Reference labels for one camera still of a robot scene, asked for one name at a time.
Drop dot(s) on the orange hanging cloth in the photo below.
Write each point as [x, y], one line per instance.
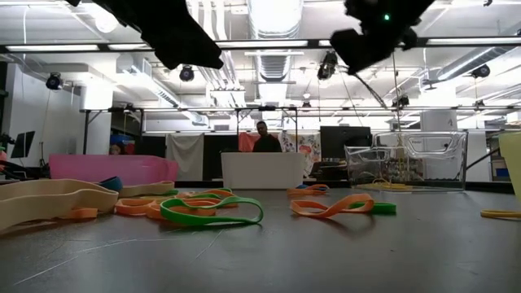
[244, 140]

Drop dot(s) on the green rubber band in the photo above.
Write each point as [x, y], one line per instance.
[382, 208]
[195, 221]
[213, 195]

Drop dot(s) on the black ceiling spotlight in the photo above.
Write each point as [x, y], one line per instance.
[186, 73]
[53, 81]
[480, 71]
[327, 67]

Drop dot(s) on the black metal table frame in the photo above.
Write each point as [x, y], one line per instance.
[488, 187]

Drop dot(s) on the small orange rubber band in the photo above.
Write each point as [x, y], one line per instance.
[313, 191]

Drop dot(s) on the grey hanging cloth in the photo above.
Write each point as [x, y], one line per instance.
[185, 154]

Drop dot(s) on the pink plastic basket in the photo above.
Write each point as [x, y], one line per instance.
[122, 169]

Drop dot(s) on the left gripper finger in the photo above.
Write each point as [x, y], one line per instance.
[183, 53]

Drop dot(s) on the white round column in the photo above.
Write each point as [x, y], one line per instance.
[437, 120]

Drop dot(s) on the large black monitor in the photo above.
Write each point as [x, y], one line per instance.
[342, 140]

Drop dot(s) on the black table mat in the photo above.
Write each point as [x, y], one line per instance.
[285, 260]

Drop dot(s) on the yellow plastic basket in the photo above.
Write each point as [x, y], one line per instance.
[513, 163]

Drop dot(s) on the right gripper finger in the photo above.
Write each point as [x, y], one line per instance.
[362, 49]

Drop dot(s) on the wide blue rubber band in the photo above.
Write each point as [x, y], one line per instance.
[112, 184]

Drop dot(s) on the person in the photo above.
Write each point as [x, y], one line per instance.
[266, 142]
[116, 149]

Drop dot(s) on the white plastic basket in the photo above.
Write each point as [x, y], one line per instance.
[264, 171]

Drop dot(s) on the wide cream rubber band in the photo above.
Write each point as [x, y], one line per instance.
[146, 189]
[40, 203]

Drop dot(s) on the patterned hanging cloth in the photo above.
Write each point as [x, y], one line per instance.
[311, 150]

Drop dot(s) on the clear plastic basket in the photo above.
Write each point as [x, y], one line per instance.
[407, 163]

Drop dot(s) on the small blue rubber band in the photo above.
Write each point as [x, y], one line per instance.
[303, 186]

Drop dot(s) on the silver ventilation duct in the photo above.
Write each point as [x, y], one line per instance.
[277, 24]

